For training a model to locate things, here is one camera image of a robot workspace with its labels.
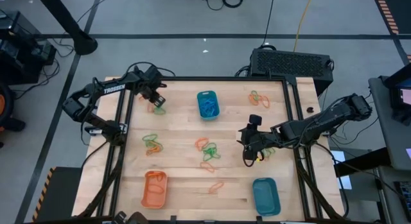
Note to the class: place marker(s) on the black computer tower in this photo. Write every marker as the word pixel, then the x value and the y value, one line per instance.
pixel 290 65

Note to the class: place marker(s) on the grey desk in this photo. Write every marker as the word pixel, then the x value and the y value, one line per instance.
pixel 390 137

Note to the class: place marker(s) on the black orange striped mat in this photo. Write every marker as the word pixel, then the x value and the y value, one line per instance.
pixel 395 12

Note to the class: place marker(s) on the light teal plastic basket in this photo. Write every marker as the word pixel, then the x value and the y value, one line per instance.
pixel 198 105

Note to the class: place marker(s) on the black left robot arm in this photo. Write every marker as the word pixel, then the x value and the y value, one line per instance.
pixel 112 87

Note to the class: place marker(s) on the dark teal plastic basket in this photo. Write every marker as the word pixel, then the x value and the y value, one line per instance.
pixel 266 196

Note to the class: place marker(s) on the orange black wheeled device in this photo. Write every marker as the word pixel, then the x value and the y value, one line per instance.
pixel 3 108

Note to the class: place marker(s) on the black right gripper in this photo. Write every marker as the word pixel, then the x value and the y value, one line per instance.
pixel 260 139

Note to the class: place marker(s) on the black metal table frame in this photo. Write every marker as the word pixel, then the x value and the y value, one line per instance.
pixel 224 78

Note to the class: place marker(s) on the dark monitor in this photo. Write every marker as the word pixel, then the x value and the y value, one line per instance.
pixel 401 92

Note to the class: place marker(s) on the black pole stand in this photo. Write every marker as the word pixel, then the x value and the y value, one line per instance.
pixel 65 22

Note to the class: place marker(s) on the white power box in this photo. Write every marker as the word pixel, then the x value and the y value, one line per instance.
pixel 94 131

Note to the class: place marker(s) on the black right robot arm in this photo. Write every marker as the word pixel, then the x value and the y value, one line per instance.
pixel 321 123

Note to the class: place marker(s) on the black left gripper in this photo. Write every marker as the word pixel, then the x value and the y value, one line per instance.
pixel 152 82

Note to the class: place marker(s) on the orange plastic basket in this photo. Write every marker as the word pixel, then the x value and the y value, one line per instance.
pixel 144 198

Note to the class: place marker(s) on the black yellow striped mat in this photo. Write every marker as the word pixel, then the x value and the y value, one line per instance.
pixel 56 193

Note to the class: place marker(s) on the black keyboard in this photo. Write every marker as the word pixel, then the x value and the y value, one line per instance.
pixel 405 198

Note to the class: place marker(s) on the small black knob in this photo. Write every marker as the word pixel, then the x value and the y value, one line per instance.
pixel 309 109

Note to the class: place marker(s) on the black equipment cart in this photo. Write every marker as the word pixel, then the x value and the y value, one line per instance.
pixel 22 47

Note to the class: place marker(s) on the black stand beam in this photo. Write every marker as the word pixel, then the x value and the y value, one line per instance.
pixel 363 160

